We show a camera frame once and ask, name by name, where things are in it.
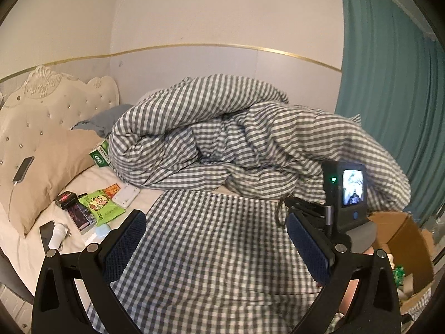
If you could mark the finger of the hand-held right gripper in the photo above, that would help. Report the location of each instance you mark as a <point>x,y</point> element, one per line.
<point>306,204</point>
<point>318,220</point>

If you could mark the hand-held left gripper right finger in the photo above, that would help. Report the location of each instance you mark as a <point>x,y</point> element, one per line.
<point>307,250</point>

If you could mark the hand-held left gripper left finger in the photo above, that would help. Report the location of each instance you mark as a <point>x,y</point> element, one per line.
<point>127,247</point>

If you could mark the green foil wrapper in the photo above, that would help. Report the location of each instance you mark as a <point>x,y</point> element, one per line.
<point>398,273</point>

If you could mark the brown cardboard box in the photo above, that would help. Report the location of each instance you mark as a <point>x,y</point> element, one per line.
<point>417,250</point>

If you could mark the green snack packet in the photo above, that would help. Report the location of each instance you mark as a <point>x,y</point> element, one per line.
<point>99,207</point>

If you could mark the white flat box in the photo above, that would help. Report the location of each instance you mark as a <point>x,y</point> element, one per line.
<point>127,196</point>

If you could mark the dark packet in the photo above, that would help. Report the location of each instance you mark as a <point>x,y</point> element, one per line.
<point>80,217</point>

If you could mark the orange snack packet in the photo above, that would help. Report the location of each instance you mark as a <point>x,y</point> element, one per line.
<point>112,192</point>

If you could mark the white small bottle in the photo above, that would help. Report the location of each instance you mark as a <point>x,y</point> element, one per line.
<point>57,236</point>

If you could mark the small black box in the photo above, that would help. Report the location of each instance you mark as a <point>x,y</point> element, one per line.
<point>66,200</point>

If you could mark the grey checked bed sheet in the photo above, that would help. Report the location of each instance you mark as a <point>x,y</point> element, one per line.
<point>208,250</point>

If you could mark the black smartphone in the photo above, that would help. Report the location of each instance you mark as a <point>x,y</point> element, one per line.
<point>46,233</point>

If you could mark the green white box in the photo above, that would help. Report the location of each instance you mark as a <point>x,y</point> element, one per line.
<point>99,158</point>

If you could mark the grey checked duvet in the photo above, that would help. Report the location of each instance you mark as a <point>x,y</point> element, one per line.
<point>226,139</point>

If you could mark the beige pillow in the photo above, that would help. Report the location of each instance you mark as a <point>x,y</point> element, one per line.
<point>52,174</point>

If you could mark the cream bed sheet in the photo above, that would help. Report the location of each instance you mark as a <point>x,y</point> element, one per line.
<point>21,254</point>

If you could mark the teal curtain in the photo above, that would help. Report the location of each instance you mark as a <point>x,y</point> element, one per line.
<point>393,94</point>

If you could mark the grey smartphone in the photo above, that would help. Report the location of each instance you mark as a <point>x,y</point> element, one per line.
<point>23,169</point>

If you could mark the blue-grey cloth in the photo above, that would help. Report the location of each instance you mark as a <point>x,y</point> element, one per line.
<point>100,120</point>

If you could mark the cream tufted headboard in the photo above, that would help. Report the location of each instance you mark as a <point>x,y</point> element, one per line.
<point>52,111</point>

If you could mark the white bed frame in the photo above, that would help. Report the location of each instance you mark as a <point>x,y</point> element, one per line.
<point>14,306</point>

